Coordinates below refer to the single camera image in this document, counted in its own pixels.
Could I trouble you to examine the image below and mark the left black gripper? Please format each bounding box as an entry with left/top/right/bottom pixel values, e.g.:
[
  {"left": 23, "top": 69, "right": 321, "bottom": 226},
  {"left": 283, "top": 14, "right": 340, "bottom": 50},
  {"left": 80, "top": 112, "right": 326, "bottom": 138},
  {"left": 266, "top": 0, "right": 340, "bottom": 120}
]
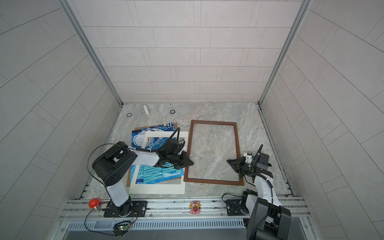
[{"left": 166, "top": 151, "right": 195, "bottom": 170}]

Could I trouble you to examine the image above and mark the brown wooden picture frame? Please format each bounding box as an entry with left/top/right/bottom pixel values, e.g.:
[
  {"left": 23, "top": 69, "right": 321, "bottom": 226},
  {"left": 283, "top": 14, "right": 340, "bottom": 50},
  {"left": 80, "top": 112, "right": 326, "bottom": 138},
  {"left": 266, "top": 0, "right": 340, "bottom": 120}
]
[{"left": 184, "top": 120, "right": 244, "bottom": 186}]

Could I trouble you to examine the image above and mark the blue poster photo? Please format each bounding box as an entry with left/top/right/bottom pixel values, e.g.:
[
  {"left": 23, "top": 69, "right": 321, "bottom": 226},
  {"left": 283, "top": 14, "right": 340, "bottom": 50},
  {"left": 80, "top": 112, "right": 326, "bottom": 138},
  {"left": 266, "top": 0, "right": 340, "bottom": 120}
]
[{"left": 132, "top": 123, "right": 184, "bottom": 185}]

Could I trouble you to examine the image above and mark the cream white mat board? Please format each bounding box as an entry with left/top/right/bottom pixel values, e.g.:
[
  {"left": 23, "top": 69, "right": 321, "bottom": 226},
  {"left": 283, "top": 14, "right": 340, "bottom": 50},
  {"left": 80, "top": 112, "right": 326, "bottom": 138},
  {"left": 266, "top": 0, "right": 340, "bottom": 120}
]
[{"left": 129, "top": 132, "right": 185, "bottom": 195}]

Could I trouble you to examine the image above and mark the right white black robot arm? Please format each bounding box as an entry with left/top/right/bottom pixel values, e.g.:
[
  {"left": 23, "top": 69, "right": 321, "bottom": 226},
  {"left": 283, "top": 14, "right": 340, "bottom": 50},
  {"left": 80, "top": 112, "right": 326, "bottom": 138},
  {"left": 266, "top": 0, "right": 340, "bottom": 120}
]
[{"left": 223, "top": 152, "right": 292, "bottom": 240}]

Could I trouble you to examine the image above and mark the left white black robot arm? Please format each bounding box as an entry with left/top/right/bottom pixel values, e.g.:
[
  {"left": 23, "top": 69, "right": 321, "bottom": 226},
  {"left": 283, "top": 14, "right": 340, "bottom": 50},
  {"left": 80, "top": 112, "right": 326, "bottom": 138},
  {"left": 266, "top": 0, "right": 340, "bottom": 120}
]
[{"left": 92, "top": 139, "right": 194, "bottom": 216}]

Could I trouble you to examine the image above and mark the pink toy figure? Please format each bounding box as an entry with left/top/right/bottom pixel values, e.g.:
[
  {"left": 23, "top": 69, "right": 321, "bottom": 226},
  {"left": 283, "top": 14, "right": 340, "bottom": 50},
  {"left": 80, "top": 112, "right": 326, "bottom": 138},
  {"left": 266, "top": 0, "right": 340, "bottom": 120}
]
[{"left": 190, "top": 201, "right": 201, "bottom": 215}]

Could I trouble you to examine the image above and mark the brown cardboard backing board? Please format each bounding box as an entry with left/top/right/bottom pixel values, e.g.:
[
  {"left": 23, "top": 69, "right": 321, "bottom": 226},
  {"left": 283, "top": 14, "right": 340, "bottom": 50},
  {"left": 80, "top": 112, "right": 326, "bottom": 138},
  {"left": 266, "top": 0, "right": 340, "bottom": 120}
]
[{"left": 125, "top": 122, "right": 179, "bottom": 187}]

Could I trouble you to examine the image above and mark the white cylinder tube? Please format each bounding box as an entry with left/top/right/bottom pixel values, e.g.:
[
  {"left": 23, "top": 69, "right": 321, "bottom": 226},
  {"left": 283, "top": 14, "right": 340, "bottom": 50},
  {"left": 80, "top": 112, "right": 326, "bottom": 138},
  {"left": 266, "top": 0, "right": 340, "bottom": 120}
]
[{"left": 143, "top": 105, "right": 150, "bottom": 115}]

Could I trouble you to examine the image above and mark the left green circuit board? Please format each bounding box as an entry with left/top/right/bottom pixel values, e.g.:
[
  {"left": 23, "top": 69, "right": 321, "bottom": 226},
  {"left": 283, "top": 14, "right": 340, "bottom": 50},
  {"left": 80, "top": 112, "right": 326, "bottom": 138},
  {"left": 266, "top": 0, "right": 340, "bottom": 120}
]
[{"left": 113, "top": 221, "right": 132, "bottom": 237}]

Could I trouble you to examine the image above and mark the red emergency stop button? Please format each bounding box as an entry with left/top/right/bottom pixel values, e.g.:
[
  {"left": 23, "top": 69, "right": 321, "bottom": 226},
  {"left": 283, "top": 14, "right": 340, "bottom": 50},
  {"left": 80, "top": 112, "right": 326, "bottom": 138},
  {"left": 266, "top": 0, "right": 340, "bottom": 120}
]
[{"left": 88, "top": 198, "right": 100, "bottom": 212}]

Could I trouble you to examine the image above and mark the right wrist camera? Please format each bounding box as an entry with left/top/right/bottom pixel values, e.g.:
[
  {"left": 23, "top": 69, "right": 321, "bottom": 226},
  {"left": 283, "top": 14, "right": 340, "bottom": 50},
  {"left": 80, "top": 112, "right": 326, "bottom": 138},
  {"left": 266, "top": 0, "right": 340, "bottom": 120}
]
[{"left": 244, "top": 153, "right": 254, "bottom": 164}]

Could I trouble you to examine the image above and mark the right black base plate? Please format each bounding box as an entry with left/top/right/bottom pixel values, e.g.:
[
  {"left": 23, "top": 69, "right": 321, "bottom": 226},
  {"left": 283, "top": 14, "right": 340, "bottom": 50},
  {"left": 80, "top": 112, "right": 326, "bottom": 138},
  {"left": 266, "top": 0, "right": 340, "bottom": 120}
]
[{"left": 226, "top": 199, "right": 249, "bottom": 216}]

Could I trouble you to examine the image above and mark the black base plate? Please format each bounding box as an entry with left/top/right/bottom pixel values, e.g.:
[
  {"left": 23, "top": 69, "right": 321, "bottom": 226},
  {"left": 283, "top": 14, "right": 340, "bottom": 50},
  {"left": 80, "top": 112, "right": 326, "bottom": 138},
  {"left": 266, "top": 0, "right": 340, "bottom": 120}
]
[
  {"left": 226, "top": 199, "right": 249, "bottom": 216},
  {"left": 103, "top": 200, "right": 148, "bottom": 218}
]

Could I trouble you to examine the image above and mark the aluminium front rail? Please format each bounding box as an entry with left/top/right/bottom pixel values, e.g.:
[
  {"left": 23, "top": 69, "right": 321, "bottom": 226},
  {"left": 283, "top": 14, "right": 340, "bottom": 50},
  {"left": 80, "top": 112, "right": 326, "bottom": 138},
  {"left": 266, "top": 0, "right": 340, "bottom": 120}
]
[{"left": 59, "top": 196, "right": 310, "bottom": 222}]

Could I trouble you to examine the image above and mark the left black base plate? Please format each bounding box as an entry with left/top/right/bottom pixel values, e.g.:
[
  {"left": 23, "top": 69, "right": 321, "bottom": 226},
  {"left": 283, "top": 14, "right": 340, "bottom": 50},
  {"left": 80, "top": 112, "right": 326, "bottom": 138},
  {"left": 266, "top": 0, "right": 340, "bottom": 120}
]
[{"left": 103, "top": 200, "right": 148, "bottom": 218}]

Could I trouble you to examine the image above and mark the white vented cable duct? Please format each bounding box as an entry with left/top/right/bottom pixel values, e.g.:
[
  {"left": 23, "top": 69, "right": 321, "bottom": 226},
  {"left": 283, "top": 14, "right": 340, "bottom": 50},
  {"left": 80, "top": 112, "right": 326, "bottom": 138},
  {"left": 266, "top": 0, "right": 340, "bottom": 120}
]
[{"left": 67, "top": 218, "right": 245, "bottom": 232}]

